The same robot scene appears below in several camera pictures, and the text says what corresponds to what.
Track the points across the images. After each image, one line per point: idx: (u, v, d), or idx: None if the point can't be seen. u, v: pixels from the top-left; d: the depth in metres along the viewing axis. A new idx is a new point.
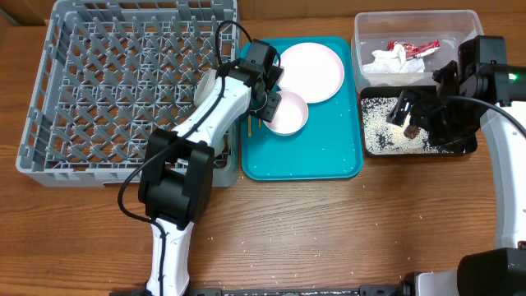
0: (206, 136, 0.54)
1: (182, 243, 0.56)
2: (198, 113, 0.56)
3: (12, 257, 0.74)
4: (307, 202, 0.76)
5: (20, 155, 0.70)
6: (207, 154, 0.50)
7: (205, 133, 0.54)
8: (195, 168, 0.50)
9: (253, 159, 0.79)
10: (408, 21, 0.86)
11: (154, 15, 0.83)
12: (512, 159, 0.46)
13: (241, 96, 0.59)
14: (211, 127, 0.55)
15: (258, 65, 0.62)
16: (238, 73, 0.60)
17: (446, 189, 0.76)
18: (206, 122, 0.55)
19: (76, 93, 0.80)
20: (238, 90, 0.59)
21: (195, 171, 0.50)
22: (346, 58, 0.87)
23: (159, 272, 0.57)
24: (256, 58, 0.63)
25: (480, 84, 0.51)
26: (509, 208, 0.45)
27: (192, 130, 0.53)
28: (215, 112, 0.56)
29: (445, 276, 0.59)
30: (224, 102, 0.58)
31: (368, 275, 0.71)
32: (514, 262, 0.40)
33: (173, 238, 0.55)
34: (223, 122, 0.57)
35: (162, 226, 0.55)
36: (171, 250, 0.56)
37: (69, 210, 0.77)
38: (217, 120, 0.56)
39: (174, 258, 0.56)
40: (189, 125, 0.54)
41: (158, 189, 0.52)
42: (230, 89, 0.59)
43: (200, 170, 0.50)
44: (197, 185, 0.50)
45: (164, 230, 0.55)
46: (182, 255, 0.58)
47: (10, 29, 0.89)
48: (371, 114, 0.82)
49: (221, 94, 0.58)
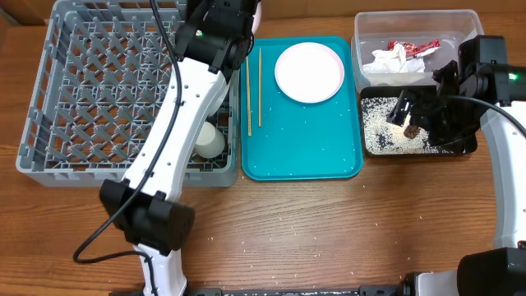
0: (164, 179, 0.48)
1: (172, 258, 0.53)
2: (152, 145, 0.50)
3: (12, 257, 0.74)
4: (307, 202, 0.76)
5: (20, 155, 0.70)
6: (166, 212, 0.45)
7: (162, 173, 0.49)
8: (157, 224, 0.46)
9: (253, 159, 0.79)
10: (408, 21, 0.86)
11: (154, 15, 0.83)
12: (512, 159, 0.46)
13: (205, 94, 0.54)
14: (170, 164, 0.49)
15: (235, 15, 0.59)
16: (207, 40, 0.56)
17: (446, 189, 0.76)
18: (162, 157, 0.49)
19: (76, 93, 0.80)
20: (201, 90, 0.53)
21: (159, 227, 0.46)
22: (346, 58, 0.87)
23: (152, 287, 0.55)
24: (229, 1, 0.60)
25: (481, 84, 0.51)
26: (509, 208, 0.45)
27: (145, 176, 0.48)
28: (173, 136, 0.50)
29: (445, 277, 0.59)
30: (184, 111, 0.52)
31: (368, 275, 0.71)
32: (514, 262, 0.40)
33: (159, 260, 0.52)
34: (186, 141, 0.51)
35: (145, 252, 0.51)
36: (160, 267, 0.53)
37: (69, 210, 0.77)
38: (176, 150, 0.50)
39: (165, 273, 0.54)
40: (143, 167, 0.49)
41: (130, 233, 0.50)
42: (190, 85, 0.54)
43: (163, 227, 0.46)
44: (166, 235, 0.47)
45: (149, 254, 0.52)
46: (173, 266, 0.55)
47: (10, 29, 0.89)
48: (371, 114, 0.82)
49: (177, 101, 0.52)
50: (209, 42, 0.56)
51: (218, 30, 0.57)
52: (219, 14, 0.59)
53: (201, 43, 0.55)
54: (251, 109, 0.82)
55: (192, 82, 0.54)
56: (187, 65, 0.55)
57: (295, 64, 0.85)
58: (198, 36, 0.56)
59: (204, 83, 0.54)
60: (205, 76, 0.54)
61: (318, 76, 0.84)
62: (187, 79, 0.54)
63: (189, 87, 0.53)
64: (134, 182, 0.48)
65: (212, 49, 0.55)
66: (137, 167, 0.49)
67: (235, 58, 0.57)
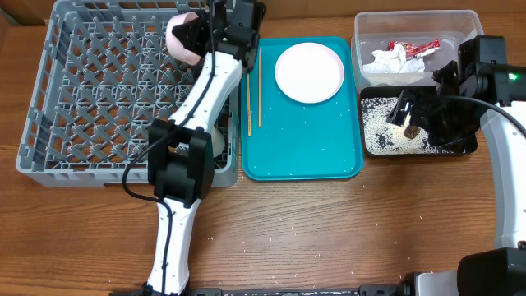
0: (202, 122, 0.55)
1: (188, 224, 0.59)
2: (191, 99, 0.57)
3: (12, 257, 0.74)
4: (307, 202, 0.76)
5: (20, 155, 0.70)
6: (205, 141, 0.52)
7: (201, 117, 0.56)
8: (196, 154, 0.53)
9: (253, 159, 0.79)
10: (408, 21, 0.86)
11: (154, 15, 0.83)
12: (512, 159, 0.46)
13: (232, 71, 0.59)
14: (206, 112, 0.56)
15: (246, 28, 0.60)
16: (228, 45, 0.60)
17: (446, 189, 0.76)
18: (200, 106, 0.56)
19: (76, 93, 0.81)
20: (229, 66, 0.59)
21: (196, 157, 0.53)
22: (346, 58, 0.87)
23: (163, 261, 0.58)
24: (242, 20, 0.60)
25: (480, 84, 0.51)
26: (509, 208, 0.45)
27: (188, 117, 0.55)
28: (209, 93, 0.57)
29: (445, 277, 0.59)
30: (217, 80, 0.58)
31: (367, 275, 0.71)
32: (514, 262, 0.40)
33: (181, 217, 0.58)
34: (219, 99, 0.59)
35: (168, 206, 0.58)
36: (176, 233, 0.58)
37: (69, 210, 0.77)
38: (210, 101, 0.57)
39: (179, 242, 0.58)
40: (185, 113, 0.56)
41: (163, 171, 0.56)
42: (220, 65, 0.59)
43: (200, 154, 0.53)
44: (198, 169, 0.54)
45: (171, 210, 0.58)
46: (186, 242, 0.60)
47: (10, 30, 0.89)
48: (371, 114, 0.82)
49: (211, 72, 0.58)
50: (228, 46, 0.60)
51: (236, 38, 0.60)
52: (233, 26, 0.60)
53: (223, 47, 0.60)
54: (251, 109, 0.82)
55: (221, 61, 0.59)
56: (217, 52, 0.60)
57: (294, 65, 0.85)
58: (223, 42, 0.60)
59: (231, 60, 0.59)
60: (231, 56, 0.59)
61: (318, 76, 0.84)
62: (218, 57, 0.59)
63: (219, 64, 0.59)
64: (178, 122, 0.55)
65: (233, 50, 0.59)
66: (180, 112, 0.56)
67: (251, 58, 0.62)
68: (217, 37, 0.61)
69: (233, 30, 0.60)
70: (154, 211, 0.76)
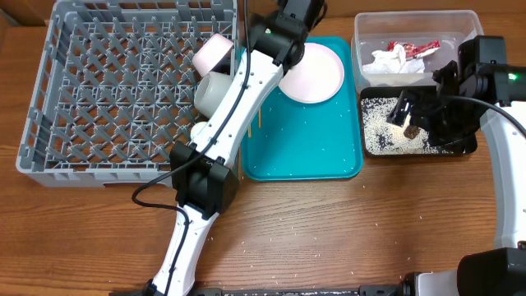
0: (225, 148, 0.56)
1: (202, 235, 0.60)
2: (218, 118, 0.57)
3: (12, 257, 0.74)
4: (307, 202, 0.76)
5: (20, 156, 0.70)
6: (225, 173, 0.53)
7: (224, 143, 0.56)
8: (214, 184, 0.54)
9: (252, 159, 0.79)
10: (408, 21, 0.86)
11: (154, 15, 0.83)
12: (512, 159, 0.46)
13: (267, 81, 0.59)
14: (231, 136, 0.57)
15: (299, 20, 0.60)
16: (276, 37, 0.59)
17: (446, 189, 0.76)
18: (224, 131, 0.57)
19: (76, 93, 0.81)
20: (264, 76, 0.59)
21: (214, 186, 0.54)
22: (346, 58, 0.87)
23: (171, 265, 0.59)
24: (296, 12, 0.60)
25: (480, 84, 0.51)
26: (509, 208, 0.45)
27: (210, 143, 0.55)
28: (237, 112, 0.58)
29: (445, 277, 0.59)
30: (248, 92, 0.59)
31: (368, 275, 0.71)
32: (514, 262, 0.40)
33: (196, 227, 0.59)
34: (248, 115, 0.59)
35: (187, 214, 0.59)
36: (189, 242, 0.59)
37: (69, 210, 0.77)
38: (237, 123, 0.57)
39: (190, 250, 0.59)
40: (209, 135, 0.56)
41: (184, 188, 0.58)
42: (256, 73, 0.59)
43: (219, 185, 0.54)
44: (216, 196, 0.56)
45: (188, 218, 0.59)
46: (197, 251, 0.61)
47: (10, 30, 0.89)
48: (371, 114, 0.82)
49: (244, 84, 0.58)
50: (277, 38, 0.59)
51: (283, 30, 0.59)
52: (283, 16, 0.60)
53: (269, 39, 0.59)
54: None
55: (257, 70, 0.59)
56: (256, 57, 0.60)
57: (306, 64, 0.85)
58: (268, 32, 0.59)
59: (267, 71, 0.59)
60: (269, 62, 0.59)
61: (320, 76, 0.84)
62: (254, 67, 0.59)
63: (254, 75, 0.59)
64: (200, 147, 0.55)
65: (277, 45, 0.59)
66: (204, 135, 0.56)
67: (296, 53, 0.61)
68: (265, 25, 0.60)
69: (283, 19, 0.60)
70: (154, 212, 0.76)
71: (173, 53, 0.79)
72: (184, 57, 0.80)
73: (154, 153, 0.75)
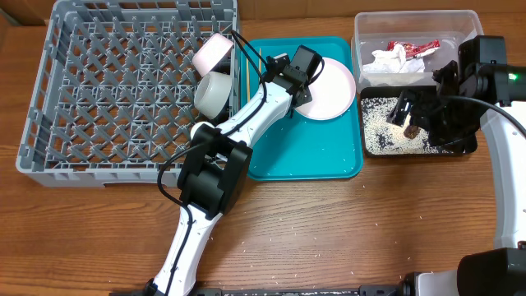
0: (246, 137, 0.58)
1: (205, 235, 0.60)
2: (242, 113, 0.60)
3: (12, 257, 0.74)
4: (307, 202, 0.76)
5: (20, 155, 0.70)
6: (246, 154, 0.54)
7: (245, 134, 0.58)
8: (233, 166, 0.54)
9: (253, 159, 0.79)
10: (408, 21, 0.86)
11: (154, 15, 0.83)
12: (512, 160, 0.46)
13: (282, 103, 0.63)
14: (252, 129, 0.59)
15: (302, 71, 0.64)
16: (282, 83, 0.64)
17: (445, 189, 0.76)
18: (247, 124, 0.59)
19: (76, 93, 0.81)
20: (279, 96, 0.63)
21: (233, 168, 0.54)
22: (346, 59, 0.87)
23: (173, 264, 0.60)
24: (300, 65, 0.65)
25: (480, 84, 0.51)
26: (509, 208, 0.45)
27: (234, 130, 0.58)
28: (259, 115, 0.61)
29: (445, 277, 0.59)
30: (267, 106, 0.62)
31: (368, 275, 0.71)
32: (514, 262, 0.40)
33: (200, 226, 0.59)
34: (265, 123, 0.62)
35: (191, 214, 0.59)
36: (192, 241, 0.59)
37: (69, 210, 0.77)
38: (258, 122, 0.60)
39: (192, 250, 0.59)
40: (232, 124, 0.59)
41: (196, 176, 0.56)
42: (273, 94, 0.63)
43: (238, 168, 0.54)
44: (231, 182, 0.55)
45: (192, 217, 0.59)
46: (200, 251, 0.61)
47: (9, 30, 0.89)
48: (371, 114, 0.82)
49: (264, 98, 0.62)
50: (283, 84, 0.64)
51: (292, 78, 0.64)
52: (290, 67, 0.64)
53: (279, 80, 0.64)
54: None
55: (274, 90, 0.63)
56: (272, 85, 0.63)
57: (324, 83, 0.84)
58: (280, 76, 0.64)
59: (283, 91, 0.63)
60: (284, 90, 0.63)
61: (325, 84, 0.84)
62: (271, 88, 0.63)
63: (272, 94, 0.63)
64: (225, 128, 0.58)
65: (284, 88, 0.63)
66: (228, 123, 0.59)
67: (301, 96, 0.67)
68: (274, 70, 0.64)
69: (288, 69, 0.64)
70: (154, 211, 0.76)
71: (173, 53, 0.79)
72: (184, 57, 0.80)
73: (154, 153, 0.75)
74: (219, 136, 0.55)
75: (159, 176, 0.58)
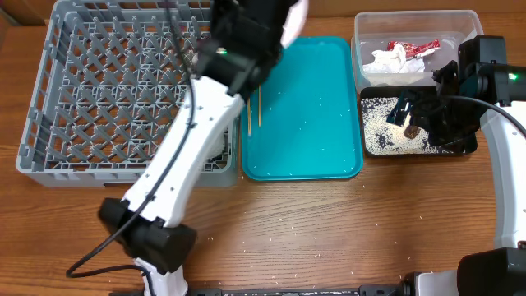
0: (165, 204, 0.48)
1: (169, 275, 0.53)
2: (157, 167, 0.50)
3: (12, 257, 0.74)
4: (307, 202, 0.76)
5: (20, 156, 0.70)
6: (164, 236, 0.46)
7: (163, 198, 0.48)
8: (154, 248, 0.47)
9: (253, 159, 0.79)
10: (408, 21, 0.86)
11: (154, 15, 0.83)
12: (512, 160, 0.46)
13: (219, 117, 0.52)
14: (173, 189, 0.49)
15: (259, 27, 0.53)
16: (230, 61, 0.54)
17: (445, 189, 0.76)
18: (165, 182, 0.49)
19: (76, 93, 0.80)
20: (214, 111, 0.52)
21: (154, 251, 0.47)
22: (346, 58, 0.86)
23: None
24: (256, 16, 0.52)
25: (480, 84, 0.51)
26: (509, 208, 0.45)
27: (146, 200, 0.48)
28: (180, 159, 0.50)
29: (445, 277, 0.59)
30: (195, 132, 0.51)
31: (368, 275, 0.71)
32: (514, 262, 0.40)
33: (157, 275, 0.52)
34: (198, 160, 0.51)
35: (145, 267, 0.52)
36: (159, 284, 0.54)
37: (69, 210, 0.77)
38: (182, 174, 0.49)
39: (164, 289, 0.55)
40: (145, 190, 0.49)
41: (127, 252, 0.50)
42: (204, 107, 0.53)
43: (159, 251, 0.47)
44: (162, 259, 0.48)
45: (148, 270, 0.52)
46: (173, 284, 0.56)
47: (9, 30, 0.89)
48: (371, 114, 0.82)
49: (190, 122, 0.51)
50: (231, 63, 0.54)
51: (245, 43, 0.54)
52: (242, 25, 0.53)
53: (222, 64, 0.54)
54: (251, 109, 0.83)
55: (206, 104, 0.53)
56: (204, 88, 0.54)
57: None
58: (220, 53, 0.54)
59: (218, 105, 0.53)
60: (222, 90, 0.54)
61: None
62: (202, 100, 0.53)
63: (203, 109, 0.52)
64: (133, 205, 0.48)
65: (233, 72, 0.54)
66: (140, 189, 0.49)
67: (260, 76, 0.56)
68: (219, 43, 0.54)
69: (242, 30, 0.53)
70: None
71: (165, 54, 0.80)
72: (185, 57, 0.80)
73: (154, 153, 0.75)
74: (129, 220, 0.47)
75: (75, 265, 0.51)
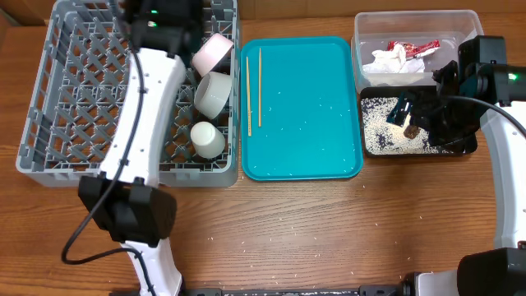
0: (141, 164, 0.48)
1: (160, 255, 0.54)
2: (122, 136, 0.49)
3: (11, 257, 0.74)
4: (307, 202, 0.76)
5: (20, 155, 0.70)
6: (148, 196, 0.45)
7: (137, 159, 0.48)
8: (140, 210, 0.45)
9: (253, 159, 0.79)
10: (408, 21, 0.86)
11: None
12: (512, 159, 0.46)
13: (168, 80, 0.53)
14: (144, 150, 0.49)
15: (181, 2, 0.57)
16: (161, 31, 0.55)
17: (445, 189, 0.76)
18: (135, 145, 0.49)
19: (76, 93, 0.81)
20: (163, 75, 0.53)
21: (141, 213, 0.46)
22: (346, 58, 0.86)
23: (147, 284, 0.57)
24: None
25: (480, 84, 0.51)
26: (509, 208, 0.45)
27: (121, 165, 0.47)
28: (142, 122, 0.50)
29: (445, 277, 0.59)
30: (149, 97, 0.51)
31: (368, 275, 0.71)
32: (514, 262, 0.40)
33: (149, 254, 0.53)
34: (159, 121, 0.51)
35: (134, 247, 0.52)
36: (152, 265, 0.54)
37: (69, 210, 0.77)
38: (149, 136, 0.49)
39: (156, 270, 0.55)
40: (117, 157, 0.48)
41: (114, 224, 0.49)
42: (150, 73, 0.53)
43: (146, 212, 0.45)
44: (151, 220, 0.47)
45: (138, 250, 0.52)
46: (165, 264, 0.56)
47: (9, 30, 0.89)
48: (371, 114, 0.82)
49: (142, 88, 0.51)
50: (163, 33, 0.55)
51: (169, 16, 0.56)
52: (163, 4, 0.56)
53: (154, 35, 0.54)
54: (251, 109, 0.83)
55: (152, 70, 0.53)
56: (146, 58, 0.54)
57: None
58: (151, 27, 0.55)
59: (164, 68, 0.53)
60: (163, 54, 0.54)
61: None
62: (148, 67, 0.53)
63: (150, 76, 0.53)
64: (110, 173, 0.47)
65: (168, 39, 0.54)
66: (110, 159, 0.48)
67: (193, 41, 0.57)
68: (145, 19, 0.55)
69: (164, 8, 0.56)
70: None
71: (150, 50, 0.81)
72: None
73: None
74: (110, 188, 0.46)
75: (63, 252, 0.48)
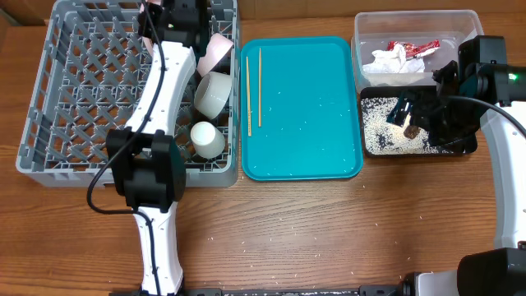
0: (163, 123, 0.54)
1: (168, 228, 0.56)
2: (146, 99, 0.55)
3: (11, 257, 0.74)
4: (307, 202, 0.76)
5: (20, 155, 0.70)
6: (168, 144, 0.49)
7: (159, 119, 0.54)
8: (159, 159, 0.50)
9: (253, 159, 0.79)
10: (408, 21, 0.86)
11: None
12: (512, 159, 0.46)
13: (184, 62, 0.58)
14: (163, 111, 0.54)
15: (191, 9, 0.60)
16: (175, 32, 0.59)
17: (445, 189, 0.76)
18: (156, 107, 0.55)
19: (76, 93, 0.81)
20: (180, 57, 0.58)
21: (161, 162, 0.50)
22: (346, 58, 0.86)
23: (152, 265, 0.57)
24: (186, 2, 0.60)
25: (481, 84, 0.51)
26: (509, 208, 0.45)
27: (145, 121, 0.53)
28: (163, 90, 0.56)
29: (445, 276, 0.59)
30: (169, 73, 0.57)
31: (368, 275, 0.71)
32: (514, 262, 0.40)
33: (160, 223, 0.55)
34: (177, 92, 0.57)
35: (145, 214, 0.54)
36: (159, 238, 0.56)
37: (69, 210, 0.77)
38: (168, 99, 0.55)
39: (163, 245, 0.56)
40: (140, 116, 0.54)
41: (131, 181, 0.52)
42: (170, 57, 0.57)
43: (165, 160, 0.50)
44: (168, 172, 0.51)
45: (149, 217, 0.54)
46: (171, 242, 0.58)
47: (9, 30, 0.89)
48: (371, 114, 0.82)
49: (163, 66, 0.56)
50: (177, 34, 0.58)
51: (183, 21, 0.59)
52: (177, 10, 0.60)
53: (170, 34, 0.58)
54: (251, 109, 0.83)
55: (171, 53, 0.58)
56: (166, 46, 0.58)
57: None
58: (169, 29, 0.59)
59: (181, 53, 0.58)
60: (181, 45, 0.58)
61: None
62: (168, 52, 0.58)
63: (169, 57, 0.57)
64: (135, 127, 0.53)
65: (182, 37, 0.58)
66: (136, 117, 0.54)
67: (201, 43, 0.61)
68: (162, 22, 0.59)
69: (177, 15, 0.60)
70: None
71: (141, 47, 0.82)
72: None
73: None
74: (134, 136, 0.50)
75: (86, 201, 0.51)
